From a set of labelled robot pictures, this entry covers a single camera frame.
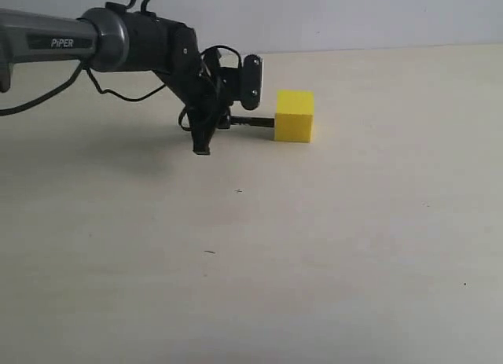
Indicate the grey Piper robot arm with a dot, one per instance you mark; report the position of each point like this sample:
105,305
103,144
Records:
110,39

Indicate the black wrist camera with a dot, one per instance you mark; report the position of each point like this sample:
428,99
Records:
251,82

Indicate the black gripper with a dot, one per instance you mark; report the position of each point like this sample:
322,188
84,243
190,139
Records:
209,90

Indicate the black and white marker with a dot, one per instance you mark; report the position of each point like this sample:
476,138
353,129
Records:
252,121

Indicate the yellow foam cube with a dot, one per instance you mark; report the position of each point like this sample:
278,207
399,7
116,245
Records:
294,116

